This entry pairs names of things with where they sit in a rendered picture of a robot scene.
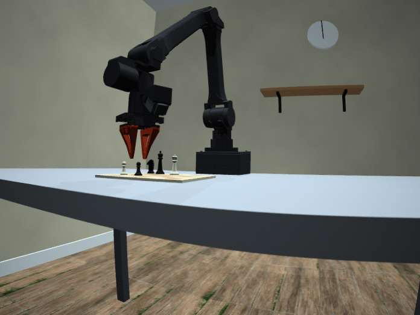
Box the brown and cream chessboard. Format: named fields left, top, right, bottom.
left=95, top=173, right=216, bottom=183

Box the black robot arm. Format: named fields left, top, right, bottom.
left=103, top=6, right=238, bottom=152

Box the white pawn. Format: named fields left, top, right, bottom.
left=120, top=162, right=128, bottom=175

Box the white chess queen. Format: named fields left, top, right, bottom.
left=170, top=155, right=179, bottom=175

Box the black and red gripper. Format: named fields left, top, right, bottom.
left=116, top=112, right=164, bottom=159

